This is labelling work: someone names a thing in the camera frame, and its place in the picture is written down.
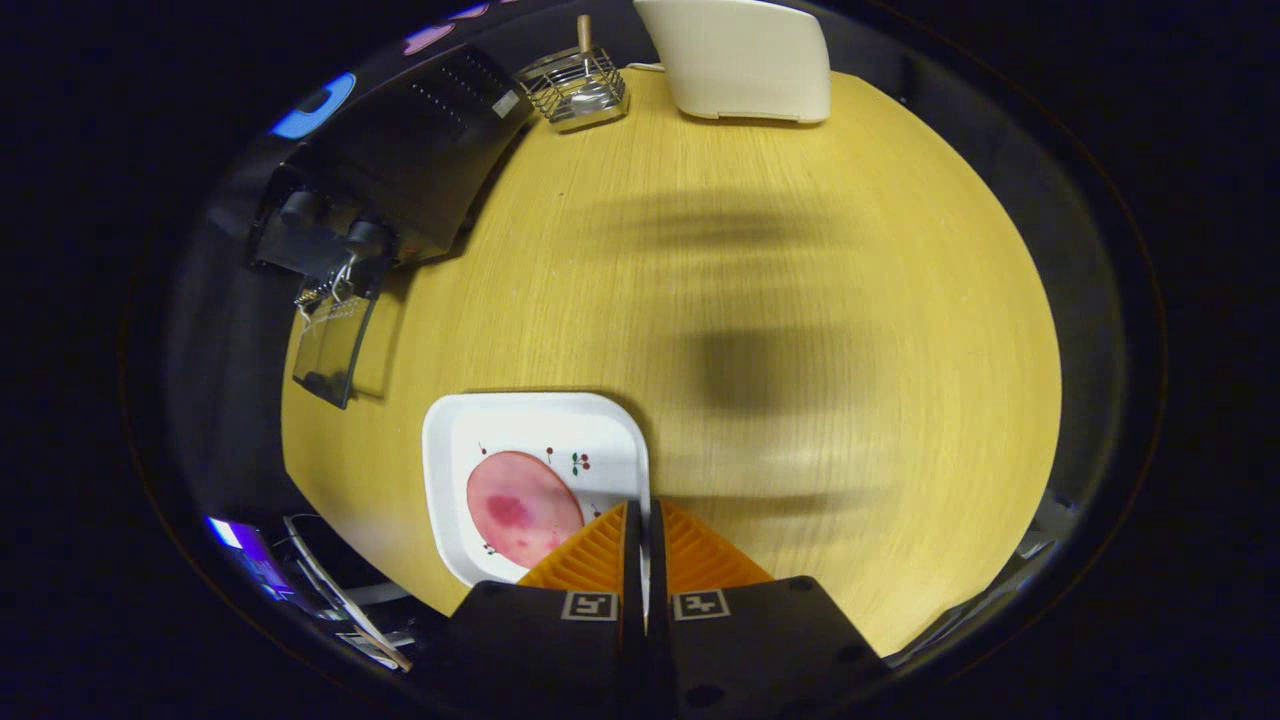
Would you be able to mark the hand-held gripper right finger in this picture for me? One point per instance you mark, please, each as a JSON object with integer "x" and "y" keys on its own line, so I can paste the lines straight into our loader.
{"x": 750, "y": 650}

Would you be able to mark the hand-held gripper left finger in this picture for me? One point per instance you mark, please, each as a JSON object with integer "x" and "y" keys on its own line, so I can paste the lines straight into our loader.
{"x": 550, "y": 650}

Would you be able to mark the pink ham slice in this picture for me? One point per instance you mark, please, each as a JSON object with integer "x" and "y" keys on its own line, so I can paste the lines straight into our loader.
{"x": 520, "y": 510}

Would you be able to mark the white square plate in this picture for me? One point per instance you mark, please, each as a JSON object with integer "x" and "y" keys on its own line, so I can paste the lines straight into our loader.
{"x": 530, "y": 420}

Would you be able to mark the black toaster oven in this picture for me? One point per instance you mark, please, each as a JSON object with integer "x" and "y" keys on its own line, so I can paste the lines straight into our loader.
{"x": 420, "y": 150}

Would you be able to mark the white bread toaster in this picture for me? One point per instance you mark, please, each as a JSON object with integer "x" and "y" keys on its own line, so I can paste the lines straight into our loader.
{"x": 740, "y": 60}

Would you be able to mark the blue lit screen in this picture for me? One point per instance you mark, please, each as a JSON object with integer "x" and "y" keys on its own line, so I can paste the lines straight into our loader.
{"x": 250, "y": 555}

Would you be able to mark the black backdrop cloth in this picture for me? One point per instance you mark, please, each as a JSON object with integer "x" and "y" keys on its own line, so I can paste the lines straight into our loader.
{"x": 235, "y": 190}

